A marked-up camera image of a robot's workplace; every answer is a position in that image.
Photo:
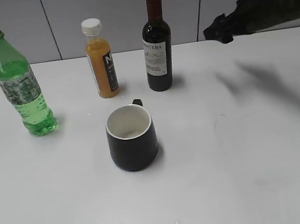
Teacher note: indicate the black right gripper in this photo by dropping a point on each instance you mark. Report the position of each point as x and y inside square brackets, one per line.
[251, 16]

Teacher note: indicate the black mug white inside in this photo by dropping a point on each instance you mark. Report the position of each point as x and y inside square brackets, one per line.
[132, 137]

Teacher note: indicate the green sprite bottle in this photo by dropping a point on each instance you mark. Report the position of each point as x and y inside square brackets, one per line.
[21, 88]

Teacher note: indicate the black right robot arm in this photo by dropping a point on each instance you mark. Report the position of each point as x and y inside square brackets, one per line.
[251, 16]

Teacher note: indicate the dark red wine bottle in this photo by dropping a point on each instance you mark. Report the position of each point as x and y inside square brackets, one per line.
[156, 36]

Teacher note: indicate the orange juice bottle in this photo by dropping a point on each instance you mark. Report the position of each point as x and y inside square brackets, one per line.
[100, 59]

